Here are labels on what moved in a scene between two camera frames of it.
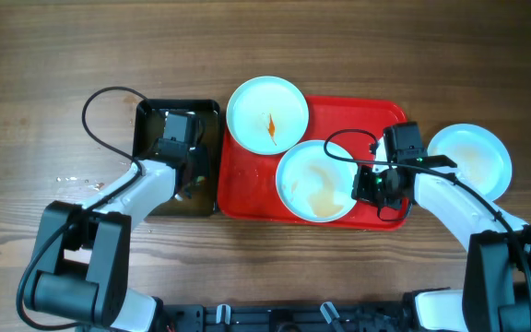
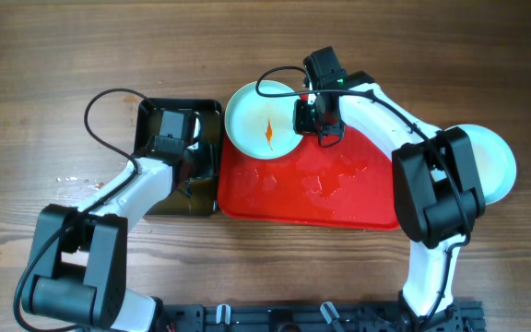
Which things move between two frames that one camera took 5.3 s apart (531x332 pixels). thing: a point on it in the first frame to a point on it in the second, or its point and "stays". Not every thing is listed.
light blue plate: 266,115 stays
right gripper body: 375,188 to 310,121
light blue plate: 312,184 to 495,161
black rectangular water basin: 147,128 stays
